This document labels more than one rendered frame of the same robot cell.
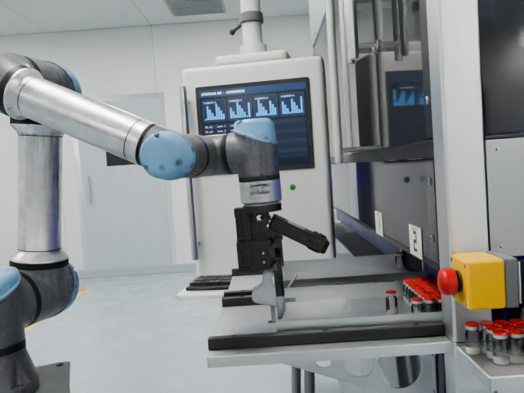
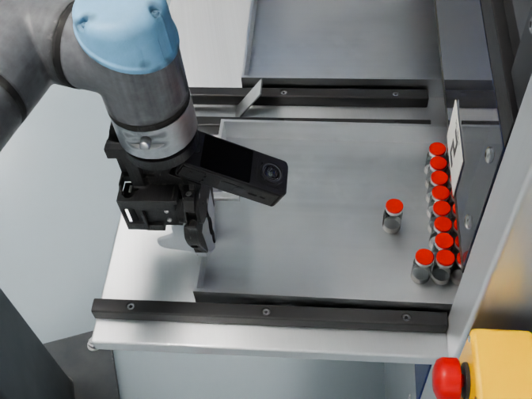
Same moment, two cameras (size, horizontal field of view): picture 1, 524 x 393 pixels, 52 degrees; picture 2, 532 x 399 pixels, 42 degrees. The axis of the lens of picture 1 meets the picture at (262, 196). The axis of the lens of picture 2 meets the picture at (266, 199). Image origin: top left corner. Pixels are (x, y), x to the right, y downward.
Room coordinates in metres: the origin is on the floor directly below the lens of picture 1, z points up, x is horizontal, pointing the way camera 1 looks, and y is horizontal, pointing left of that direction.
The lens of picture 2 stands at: (0.55, -0.15, 1.61)
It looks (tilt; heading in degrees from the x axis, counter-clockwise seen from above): 54 degrees down; 8
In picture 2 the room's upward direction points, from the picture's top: 6 degrees counter-clockwise
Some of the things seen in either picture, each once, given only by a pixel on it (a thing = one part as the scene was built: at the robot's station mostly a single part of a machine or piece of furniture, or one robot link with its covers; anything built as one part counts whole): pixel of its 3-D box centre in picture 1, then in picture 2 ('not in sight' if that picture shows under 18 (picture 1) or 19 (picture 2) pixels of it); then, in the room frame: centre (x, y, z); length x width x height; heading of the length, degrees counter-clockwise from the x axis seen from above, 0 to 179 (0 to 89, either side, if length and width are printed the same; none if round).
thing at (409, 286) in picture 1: (418, 299); (438, 210); (1.04, -0.29, 0.91); 0.18 x 0.02 x 0.05; 179
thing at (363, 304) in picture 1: (362, 306); (346, 210); (1.04, -0.18, 0.90); 0.34 x 0.26 x 0.04; 89
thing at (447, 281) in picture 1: (451, 281); (454, 380); (0.79, -0.27, 0.99); 0.04 x 0.04 x 0.04; 89
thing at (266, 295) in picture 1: (267, 296); (184, 241); (0.96, 0.00, 0.95); 0.06 x 0.03 x 0.09; 89
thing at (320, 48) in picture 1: (323, 97); not in sight; (2.61, -0.33, 1.50); 0.48 x 0.01 x 0.59; 179
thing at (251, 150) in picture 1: (255, 150); (131, 53); (0.97, 0.01, 1.22); 0.09 x 0.08 x 0.11; 73
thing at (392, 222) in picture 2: (391, 303); (393, 217); (1.03, -0.24, 0.90); 0.02 x 0.02 x 0.04
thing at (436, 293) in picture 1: (430, 299); (457, 211); (1.04, -0.31, 0.91); 0.18 x 0.02 x 0.05; 179
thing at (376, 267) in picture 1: (347, 272); (362, 25); (1.38, -0.21, 0.90); 0.34 x 0.26 x 0.04; 89
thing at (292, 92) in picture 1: (260, 165); not in sight; (1.95, 0.00, 1.19); 0.50 x 0.19 x 0.78; 80
